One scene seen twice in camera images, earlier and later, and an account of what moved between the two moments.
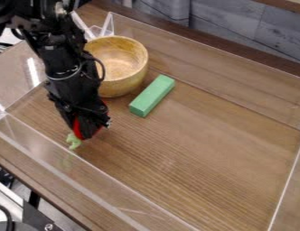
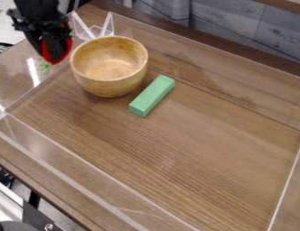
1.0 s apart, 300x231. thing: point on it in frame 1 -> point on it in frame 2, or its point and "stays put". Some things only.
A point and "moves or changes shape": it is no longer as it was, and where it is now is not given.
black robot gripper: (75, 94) -> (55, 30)
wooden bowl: (123, 57) stays put
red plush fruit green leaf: (76, 137) moves or changes shape
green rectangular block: (152, 96) stays put
